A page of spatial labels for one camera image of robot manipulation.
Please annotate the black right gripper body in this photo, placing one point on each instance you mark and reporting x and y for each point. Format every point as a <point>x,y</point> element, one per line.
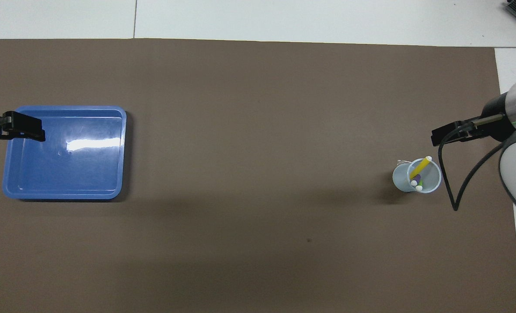
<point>499,119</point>

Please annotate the yellow marker pen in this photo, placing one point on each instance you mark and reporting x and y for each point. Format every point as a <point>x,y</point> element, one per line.
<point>422,166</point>

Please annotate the purple marker pen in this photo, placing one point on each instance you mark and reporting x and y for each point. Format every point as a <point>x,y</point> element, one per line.
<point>415,179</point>

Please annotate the green marker pen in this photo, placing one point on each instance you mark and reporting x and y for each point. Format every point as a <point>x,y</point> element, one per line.
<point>420,186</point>

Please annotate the small clear tape piece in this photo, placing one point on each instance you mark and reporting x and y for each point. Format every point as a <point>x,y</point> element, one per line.
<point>400,162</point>

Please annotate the translucent plastic cup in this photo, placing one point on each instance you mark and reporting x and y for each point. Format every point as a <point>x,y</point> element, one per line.
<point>401,178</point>

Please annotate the blue plastic tray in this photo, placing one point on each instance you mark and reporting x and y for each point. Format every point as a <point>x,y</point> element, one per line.
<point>97,174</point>

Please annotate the brown table mat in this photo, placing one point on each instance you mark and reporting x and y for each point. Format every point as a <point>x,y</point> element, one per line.
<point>258,130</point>

